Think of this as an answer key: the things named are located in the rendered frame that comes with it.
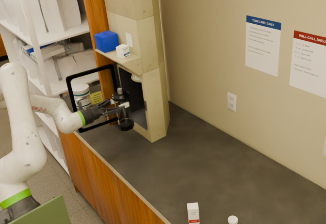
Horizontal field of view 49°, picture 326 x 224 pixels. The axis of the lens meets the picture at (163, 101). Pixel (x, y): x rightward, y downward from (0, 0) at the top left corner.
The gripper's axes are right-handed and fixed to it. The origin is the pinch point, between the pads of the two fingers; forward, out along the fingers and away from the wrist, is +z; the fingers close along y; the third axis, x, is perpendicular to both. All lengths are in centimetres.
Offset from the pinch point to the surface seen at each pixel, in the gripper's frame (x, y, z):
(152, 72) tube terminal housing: -19.7, -14.9, 14.8
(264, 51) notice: -34, -62, 51
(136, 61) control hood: -29.0, -14.9, 5.1
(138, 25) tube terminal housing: -48, -15, 10
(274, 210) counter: 26, -99, 20
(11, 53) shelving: 21, 209, -11
